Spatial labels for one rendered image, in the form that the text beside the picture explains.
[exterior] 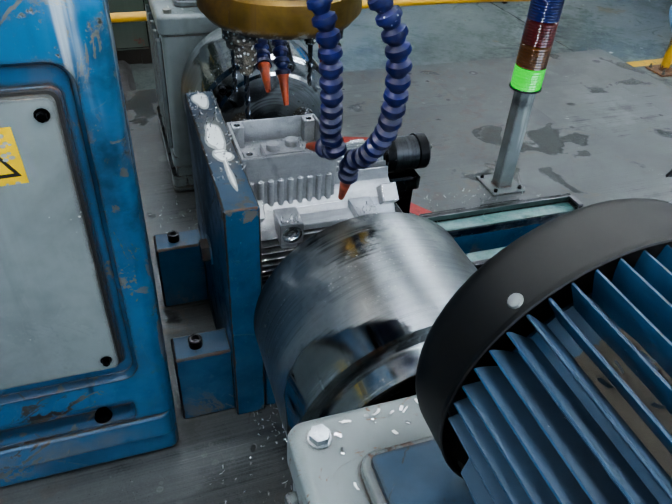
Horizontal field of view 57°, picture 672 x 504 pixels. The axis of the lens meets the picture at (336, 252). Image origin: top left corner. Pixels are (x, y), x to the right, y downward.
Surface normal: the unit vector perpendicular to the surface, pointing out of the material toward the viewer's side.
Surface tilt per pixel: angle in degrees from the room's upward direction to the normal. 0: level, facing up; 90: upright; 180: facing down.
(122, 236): 90
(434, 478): 0
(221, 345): 0
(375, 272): 13
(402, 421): 0
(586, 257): 22
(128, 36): 90
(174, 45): 90
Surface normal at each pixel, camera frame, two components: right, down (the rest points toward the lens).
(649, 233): 0.00, -0.77
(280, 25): 0.09, 0.62
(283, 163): 0.32, 0.60
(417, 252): 0.21, -0.80
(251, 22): -0.23, 0.59
